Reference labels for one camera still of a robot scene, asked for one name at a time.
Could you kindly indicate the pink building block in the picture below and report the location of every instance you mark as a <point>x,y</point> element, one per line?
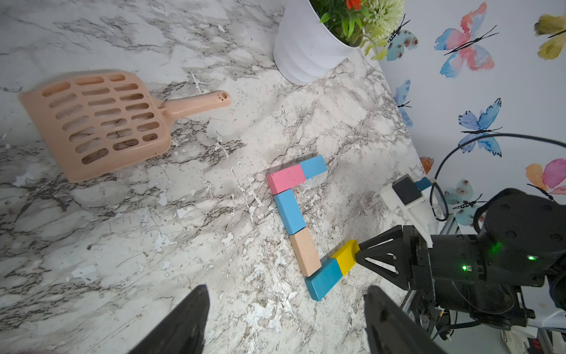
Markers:
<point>286,179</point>

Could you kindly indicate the beige plastic slotted scoop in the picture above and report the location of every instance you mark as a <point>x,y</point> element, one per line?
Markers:
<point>98,123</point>

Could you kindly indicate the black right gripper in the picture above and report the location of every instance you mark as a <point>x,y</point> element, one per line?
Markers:
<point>482,275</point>

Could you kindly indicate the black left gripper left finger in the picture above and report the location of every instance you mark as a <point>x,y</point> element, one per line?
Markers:
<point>183,330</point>

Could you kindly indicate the natural wood building block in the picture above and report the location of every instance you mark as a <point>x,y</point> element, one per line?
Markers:
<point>305,251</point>

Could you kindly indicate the sky blue short block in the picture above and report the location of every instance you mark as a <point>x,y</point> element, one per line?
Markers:
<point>313,167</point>

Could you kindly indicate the small yellow building block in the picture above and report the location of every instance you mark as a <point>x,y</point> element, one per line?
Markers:
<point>345,256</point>

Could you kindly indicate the teal building block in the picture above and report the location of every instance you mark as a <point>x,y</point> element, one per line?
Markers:
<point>323,280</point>

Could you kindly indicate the light blue building block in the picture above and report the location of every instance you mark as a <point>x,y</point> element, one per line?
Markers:
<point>290,212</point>

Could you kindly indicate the artificial green flower plant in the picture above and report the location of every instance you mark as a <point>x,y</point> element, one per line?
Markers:
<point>367,24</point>

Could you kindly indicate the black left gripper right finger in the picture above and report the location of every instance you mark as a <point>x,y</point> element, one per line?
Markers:
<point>390,330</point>

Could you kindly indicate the white flower pot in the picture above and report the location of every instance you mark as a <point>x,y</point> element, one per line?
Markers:
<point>305,49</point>

